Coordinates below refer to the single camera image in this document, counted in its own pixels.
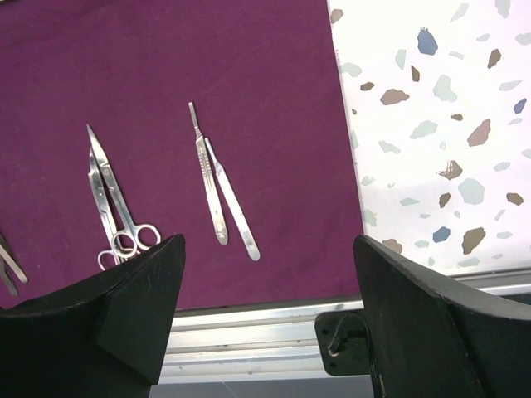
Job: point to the purple cloth wrap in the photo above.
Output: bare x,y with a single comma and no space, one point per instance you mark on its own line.
265,85

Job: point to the aluminium front rail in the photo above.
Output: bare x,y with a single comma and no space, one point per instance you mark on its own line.
263,342

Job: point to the ridged steel dressing forceps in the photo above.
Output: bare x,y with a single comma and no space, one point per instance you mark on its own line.
234,206

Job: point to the steel scalpel handle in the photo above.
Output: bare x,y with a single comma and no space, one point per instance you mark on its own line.
213,201

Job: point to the small steel hemostat clamp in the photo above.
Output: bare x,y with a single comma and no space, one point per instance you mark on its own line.
145,235

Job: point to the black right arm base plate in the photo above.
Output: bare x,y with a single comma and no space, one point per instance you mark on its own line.
343,343

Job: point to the steel surgical scissors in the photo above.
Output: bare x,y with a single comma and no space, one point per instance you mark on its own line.
119,253

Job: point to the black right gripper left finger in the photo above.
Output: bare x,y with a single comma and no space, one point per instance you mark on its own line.
105,336

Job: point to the steel tweezers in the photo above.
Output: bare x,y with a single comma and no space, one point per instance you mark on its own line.
6,278

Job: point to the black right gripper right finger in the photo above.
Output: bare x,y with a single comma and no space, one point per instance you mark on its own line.
433,336

